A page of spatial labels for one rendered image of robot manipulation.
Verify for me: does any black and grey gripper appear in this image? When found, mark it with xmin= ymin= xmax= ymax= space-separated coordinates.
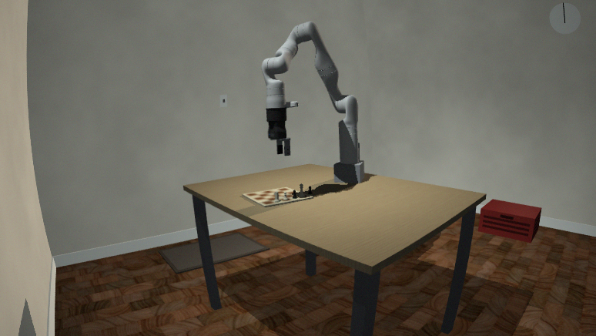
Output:
xmin=266 ymin=95 xmax=298 ymax=156

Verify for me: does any brown and cream chessboard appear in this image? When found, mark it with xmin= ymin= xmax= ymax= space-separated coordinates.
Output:
xmin=242 ymin=187 xmax=313 ymax=207

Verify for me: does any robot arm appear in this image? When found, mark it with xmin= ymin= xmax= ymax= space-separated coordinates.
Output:
xmin=262 ymin=22 xmax=360 ymax=164

